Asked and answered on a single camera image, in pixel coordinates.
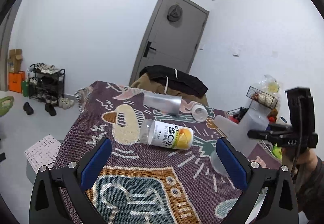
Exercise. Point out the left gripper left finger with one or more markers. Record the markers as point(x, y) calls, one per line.
point(46, 204)

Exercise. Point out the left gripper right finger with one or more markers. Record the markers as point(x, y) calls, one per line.
point(280, 203)

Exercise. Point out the frosted plastic cup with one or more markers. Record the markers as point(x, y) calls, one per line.
point(165, 103)
point(237, 134)

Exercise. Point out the frosted cup with cartoon print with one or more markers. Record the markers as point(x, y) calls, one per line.
point(217, 164)

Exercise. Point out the small clear plastic cup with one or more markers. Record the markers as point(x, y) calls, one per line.
point(199, 113)

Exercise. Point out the white vitamin drink cup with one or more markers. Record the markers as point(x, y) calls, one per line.
point(166, 135)

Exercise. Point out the person's right hand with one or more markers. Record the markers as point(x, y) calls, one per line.
point(308, 159)

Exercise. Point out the white tape roll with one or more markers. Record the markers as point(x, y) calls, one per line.
point(282, 120)

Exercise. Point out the white tiled box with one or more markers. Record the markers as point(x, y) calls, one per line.
point(43, 152)

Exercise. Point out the clear plastic bag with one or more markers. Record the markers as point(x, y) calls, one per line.
point(269, 85)

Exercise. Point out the black shoe on floor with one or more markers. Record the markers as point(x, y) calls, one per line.
point(27, 108)
point(50, 109)

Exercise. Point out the green slipper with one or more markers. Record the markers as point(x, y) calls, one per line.
point(5, 105)

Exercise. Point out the patterned purple woven blanket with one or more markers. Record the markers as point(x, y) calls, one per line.
point(142, 183)

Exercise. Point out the black shoe rack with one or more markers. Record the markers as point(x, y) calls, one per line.
point(46, 82)

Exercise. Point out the orange box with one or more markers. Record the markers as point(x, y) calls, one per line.
point(15, 81)

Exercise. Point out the black jacket on chair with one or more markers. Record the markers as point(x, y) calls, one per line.
point(175, 79)

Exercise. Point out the cardboard box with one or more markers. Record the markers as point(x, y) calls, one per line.
point(14, 60)

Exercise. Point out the grey door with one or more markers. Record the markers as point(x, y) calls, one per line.
point(176, 43)

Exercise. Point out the grey hat on door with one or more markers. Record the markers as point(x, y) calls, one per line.
point(174, 13)

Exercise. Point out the black wire wall basket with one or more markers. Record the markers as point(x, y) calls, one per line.
point(262, 97)

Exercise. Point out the black door handle lock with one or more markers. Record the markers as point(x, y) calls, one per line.
point(147, 49)

